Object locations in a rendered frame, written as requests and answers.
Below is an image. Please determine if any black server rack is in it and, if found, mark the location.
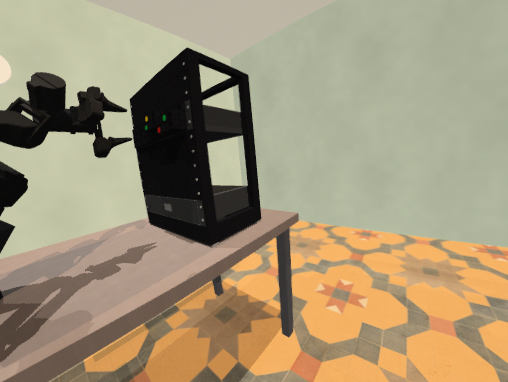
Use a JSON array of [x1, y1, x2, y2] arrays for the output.
[[130, 48, 261, 247]]

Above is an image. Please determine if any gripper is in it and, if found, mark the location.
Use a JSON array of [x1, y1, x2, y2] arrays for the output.
[[65, 86, 132, 158]]

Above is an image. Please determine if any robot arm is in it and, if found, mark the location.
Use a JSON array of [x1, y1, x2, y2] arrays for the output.
[[0, 72, 105, 216]]

